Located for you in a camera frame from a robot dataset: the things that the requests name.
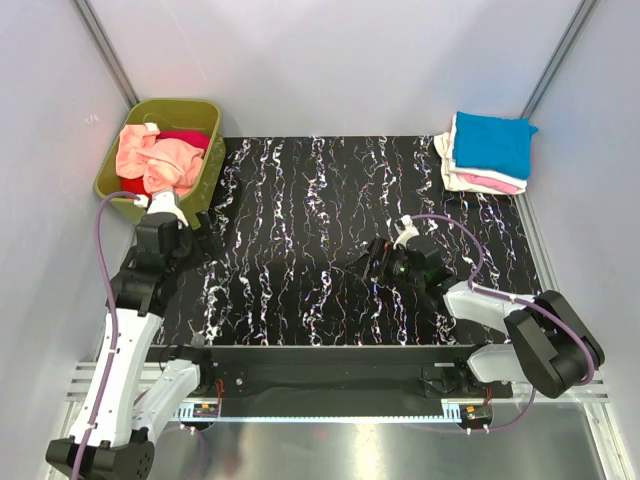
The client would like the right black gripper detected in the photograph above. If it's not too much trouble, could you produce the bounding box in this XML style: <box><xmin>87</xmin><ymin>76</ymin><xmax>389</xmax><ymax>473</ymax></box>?
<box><xmin>345</xmin><ymin>237</ymin><xmax>425</xmax><ymax>289</ymax></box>

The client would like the salmon pink t shirt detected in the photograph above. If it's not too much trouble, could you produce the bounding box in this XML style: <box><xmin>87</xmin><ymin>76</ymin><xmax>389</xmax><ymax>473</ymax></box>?
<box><xmin>115</xmin><ymin>122</ymin><xmax>207</xmax><ymax>197</ymax></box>

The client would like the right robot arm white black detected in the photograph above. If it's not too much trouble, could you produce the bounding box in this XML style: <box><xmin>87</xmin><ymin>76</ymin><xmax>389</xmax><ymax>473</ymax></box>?
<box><xmin>347</xmin><ymin>237</ymin><xmax>605</xmax><ymax>399</ymax></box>

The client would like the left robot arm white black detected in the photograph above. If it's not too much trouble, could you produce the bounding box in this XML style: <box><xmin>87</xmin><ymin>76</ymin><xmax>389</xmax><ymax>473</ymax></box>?
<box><xmin>45</xmin><ymin>212</ymin><xmax>216</xmax><ymax>479</ymax></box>

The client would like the red t shirt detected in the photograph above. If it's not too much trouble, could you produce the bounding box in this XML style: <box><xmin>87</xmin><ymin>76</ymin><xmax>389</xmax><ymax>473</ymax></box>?
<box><xmin>121</xmin><ymin>177</ymin><xmax>150</xmax><ymax>197</ymax></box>

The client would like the black marbled table mat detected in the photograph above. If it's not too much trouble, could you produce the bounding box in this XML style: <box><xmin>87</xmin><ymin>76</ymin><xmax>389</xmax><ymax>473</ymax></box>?
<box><xmin>155</xmin><ymin>136</ymin><xmax>541</xmax><ymax>346</ymax></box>

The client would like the magenta t shirt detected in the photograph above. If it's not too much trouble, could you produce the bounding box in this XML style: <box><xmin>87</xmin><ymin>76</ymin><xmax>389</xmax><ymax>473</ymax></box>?
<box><xmin>157</xmin><ymin>130</ymin><xmax>210</xmax><ymax>151</ymax></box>

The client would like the olive green plastic bin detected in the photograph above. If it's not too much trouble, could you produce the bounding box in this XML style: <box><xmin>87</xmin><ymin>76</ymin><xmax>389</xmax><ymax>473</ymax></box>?
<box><xmin>94</xmin><ymin>98</ymin><xmax>225</xmax><ymax>229</ymax></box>

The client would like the cream folded t shirt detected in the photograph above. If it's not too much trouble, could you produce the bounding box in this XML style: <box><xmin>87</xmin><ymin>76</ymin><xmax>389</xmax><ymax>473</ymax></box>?
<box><xmin>433</xmin><ymin>133</ymin><xmax>483</xmax><ymax>193</ymax></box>

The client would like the light pink folded t shirt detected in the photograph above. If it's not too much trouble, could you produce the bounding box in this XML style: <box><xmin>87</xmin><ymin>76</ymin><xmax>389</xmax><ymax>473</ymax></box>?
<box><xmin>460</xmin><ymin>174</ymin><xmax>524</xmax><ymax>195</ymax></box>

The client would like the left small controller board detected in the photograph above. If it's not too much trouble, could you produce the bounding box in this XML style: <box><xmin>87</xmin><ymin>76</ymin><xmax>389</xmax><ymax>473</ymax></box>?
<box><xmin>193</xmin><ymin>400</ymin><xmax>221</xmax><ymax>418</ymax></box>

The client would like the small controller board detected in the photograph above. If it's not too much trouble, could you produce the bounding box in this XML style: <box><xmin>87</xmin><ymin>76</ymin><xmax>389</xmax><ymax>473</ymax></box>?
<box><xmin>461</xmin><ymin>403</ymin><xmax>493</xmax><ymax>425</ymax></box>
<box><xmin>193</xmin><ymin>400</ymin><xmax>221</xmax><ymax>418</ymax></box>

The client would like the white folded t shirt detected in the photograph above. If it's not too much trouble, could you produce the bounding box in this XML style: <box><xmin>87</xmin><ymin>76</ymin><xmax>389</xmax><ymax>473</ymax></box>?
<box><xmin>444</xmin><ymin>114</ymin><xmax>527</xmax><ymax>195</ymax></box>

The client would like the right small controller board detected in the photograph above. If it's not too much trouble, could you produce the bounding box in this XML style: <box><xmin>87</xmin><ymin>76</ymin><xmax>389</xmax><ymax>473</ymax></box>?
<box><xmin>461</xmin><ymin>403</ymin><xmax>493</xmax><ymax>425</ymax></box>

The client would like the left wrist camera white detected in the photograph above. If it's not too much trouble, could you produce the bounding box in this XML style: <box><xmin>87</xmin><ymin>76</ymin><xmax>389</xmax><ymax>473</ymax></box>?
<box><xmin>134</xmin><ymin>190</ymin><xmax>189</xmax><ymax>227</ymax></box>

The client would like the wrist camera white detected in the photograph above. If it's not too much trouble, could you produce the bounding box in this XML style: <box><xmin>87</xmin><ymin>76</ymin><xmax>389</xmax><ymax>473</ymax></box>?
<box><xmin>394</xmin><ymin>215</ymin><xmax>420</xmax><ymax>248</ymax></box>
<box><xmin>134</xmin><ymin>190</ymin><xmax>189</xmax><ymax>227</ymax></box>

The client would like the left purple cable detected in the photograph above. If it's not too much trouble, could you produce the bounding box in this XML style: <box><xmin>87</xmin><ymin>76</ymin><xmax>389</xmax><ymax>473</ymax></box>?
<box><xmin>67</xmin><ymin>192</ymin><xmax>146</xmax><ymax>480</ymax></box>

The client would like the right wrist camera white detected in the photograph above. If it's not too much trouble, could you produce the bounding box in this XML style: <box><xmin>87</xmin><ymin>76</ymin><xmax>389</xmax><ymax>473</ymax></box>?
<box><xmin>394</xmin><ymin>215</ymin><xmax>420</xmax><ymax>248</ymax></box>

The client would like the aluminium frame rail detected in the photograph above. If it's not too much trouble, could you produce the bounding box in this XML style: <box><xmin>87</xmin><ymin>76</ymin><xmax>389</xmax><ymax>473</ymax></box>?
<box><xmin>64</xmin><ymin>362</ymin><xmax>611</xmax><ymax>406</ymax></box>

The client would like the white slotted cable duct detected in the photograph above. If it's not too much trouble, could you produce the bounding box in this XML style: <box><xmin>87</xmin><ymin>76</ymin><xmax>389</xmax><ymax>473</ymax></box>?
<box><xmin>170</xmin><ymin>400</ymin><xmax>462</xmax><ymax>424</ymax></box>

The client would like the left corner aluminium post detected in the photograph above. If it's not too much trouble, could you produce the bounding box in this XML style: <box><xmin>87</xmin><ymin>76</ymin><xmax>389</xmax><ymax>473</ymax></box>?
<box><xmin>71</xmin><ymin>0</ymin><xmax>139</xmax><ymax>108</ymax></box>

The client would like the corner aluminium post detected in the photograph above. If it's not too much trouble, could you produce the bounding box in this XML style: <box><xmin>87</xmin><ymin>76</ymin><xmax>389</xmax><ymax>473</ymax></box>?
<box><xmin>71</xmin><ymin>0</ymin><xmax>139</xmax><ymax>108</ymax></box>
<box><xmin>520</xmin><ymin>0</ymin><xmax>600</xmax><ymax>118</ymax></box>

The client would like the right corner aluminium post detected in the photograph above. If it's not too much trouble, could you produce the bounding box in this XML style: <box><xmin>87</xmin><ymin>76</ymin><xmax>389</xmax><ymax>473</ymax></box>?
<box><xmin>520</xmin><ymin>0</ymin><xmax>600</xmax><ymax>118</ymax></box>

